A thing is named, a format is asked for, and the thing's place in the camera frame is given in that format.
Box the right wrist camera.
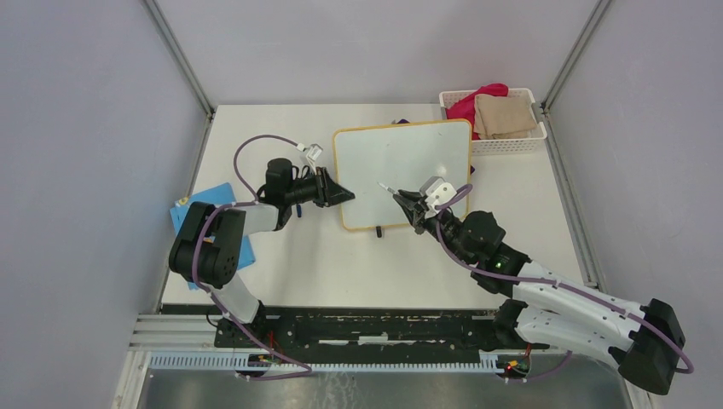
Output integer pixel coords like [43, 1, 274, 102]
[419, 176, 457, 211]

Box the beige cloth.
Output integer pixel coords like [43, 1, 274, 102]
[473, 94, 537, 140]

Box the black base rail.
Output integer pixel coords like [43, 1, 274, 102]
[214, 306, 528, 365]

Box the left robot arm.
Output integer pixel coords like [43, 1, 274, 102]
[169, 158, 356, 348]

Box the purple cloth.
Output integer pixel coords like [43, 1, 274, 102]
[391, 118, 476, 175]

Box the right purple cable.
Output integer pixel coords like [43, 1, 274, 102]
[435, 183, 696, 376]

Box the blue capped whiteboard marker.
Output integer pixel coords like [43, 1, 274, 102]
[377, 181, 397, 195]

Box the red cloth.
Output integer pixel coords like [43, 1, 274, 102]
[446, 83, 509, 141]

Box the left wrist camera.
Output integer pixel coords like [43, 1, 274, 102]
[303, 144, 323, 172]

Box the white plastic basket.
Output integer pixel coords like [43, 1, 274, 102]
[471, 88, 548, 156]

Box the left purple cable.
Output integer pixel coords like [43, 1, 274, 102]
[190, 134, 313, 380]

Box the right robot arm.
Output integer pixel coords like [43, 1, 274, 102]
[392, 183, 694, 395]

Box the yellow framed whiteboard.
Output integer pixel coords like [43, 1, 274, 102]
[332, 119, 472, 231]

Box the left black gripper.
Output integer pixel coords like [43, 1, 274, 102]
[285, 167, 355, 208]

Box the purple cable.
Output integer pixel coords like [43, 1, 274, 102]
[190, 134, 313, 380]
[435, 183, 696, 376]

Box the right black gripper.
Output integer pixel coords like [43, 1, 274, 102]
[393, 189, 473, 265]

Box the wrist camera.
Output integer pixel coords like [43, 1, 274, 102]
[303, 144, 323, 172]
[419, 176, 457, 211]

